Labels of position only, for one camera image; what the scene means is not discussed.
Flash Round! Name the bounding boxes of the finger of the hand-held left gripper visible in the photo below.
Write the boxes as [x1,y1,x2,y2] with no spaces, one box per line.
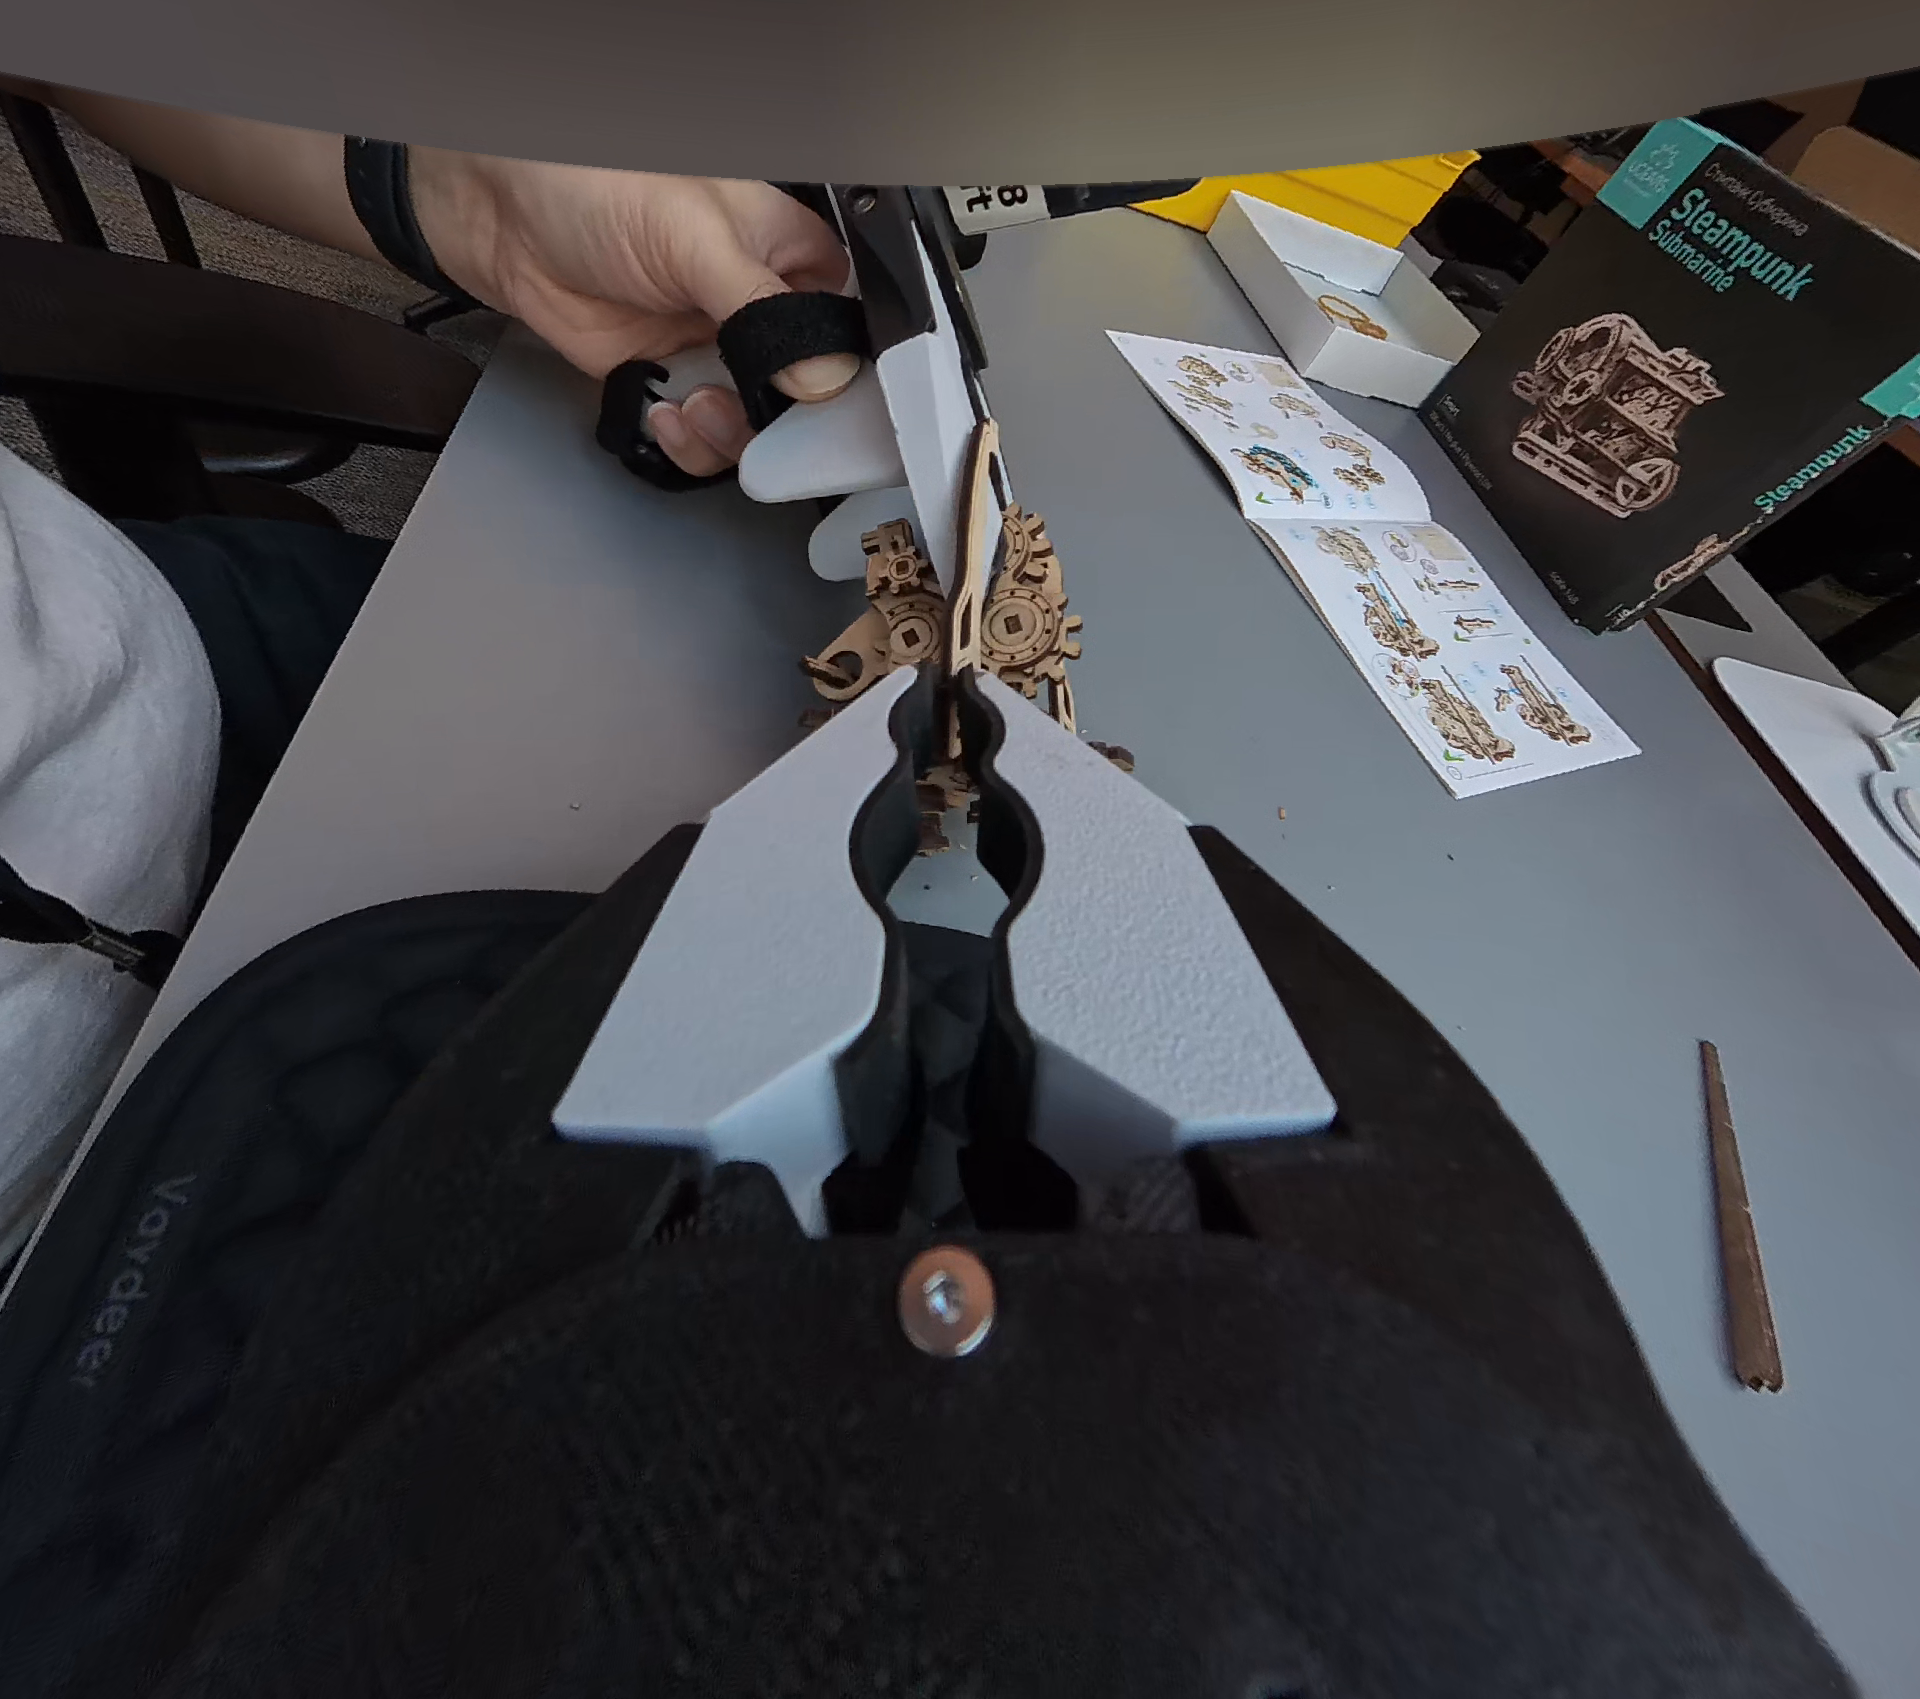
[875,236,993,598]

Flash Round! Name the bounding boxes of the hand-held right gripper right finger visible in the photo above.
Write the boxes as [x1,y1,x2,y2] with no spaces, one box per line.
[949,667,1338,1221]

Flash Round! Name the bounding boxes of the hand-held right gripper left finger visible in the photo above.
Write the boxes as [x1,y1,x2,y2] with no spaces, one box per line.
[552,664,951,1239]

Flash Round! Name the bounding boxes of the wooden gear model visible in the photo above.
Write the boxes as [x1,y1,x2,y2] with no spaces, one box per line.
[798,416,1139,863]

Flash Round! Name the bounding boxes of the black model kit box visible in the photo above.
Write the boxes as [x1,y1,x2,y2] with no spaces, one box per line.
[1417,116,1920,636]

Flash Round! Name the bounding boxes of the person's left hand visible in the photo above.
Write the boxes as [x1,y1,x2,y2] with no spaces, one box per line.
[412,154,864,482]

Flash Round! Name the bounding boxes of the white open cardboard box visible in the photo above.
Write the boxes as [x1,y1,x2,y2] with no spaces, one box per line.
[1207,192,1483,408]

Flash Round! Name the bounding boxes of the illustrated instruction booklet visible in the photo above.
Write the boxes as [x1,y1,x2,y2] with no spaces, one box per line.
[1106,330,1642,801]

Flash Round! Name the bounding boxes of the yellow storage bin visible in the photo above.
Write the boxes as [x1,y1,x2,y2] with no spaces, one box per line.
[1132,152,1480,250]

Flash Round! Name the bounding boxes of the black wristband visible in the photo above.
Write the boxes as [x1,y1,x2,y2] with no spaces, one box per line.
[342,136,482,306]

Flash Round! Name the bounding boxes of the black wrist rest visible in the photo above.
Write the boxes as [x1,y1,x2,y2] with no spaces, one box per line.
[0,889,993,1699]

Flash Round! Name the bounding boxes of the person's dark trousers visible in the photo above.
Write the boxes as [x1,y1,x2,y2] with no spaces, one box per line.
[112,514,397,891]

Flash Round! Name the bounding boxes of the brown wooden stick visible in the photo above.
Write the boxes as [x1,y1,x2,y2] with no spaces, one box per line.
[1699,1039,1788,1395]

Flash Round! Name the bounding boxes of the operator in grey shirt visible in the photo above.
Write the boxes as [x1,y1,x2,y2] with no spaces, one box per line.
[0,446,225,1265]

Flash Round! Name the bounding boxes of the brown cardboard box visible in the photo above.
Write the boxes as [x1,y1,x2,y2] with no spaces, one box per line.
[1792,122,1920,246]

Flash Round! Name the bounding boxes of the black shoulder strap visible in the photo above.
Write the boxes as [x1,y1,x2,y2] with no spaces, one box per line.
[0,859,187,989]

